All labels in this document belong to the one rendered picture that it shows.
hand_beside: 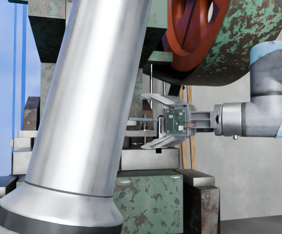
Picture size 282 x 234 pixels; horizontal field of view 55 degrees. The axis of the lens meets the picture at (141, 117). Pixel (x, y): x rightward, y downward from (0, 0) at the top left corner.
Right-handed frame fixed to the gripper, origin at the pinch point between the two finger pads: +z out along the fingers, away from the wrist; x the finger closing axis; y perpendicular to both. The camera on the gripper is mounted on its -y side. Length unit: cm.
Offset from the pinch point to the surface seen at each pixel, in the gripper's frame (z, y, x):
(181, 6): 3, -50, -52
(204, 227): -15.6, 0.0, 25.0
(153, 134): 4.8, -19.7, 4.0
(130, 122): -1.7, 10.8, 0.6
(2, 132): 132, -65, 5
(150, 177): -3.1, 2.2, 13.8
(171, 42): 7, -49, -36
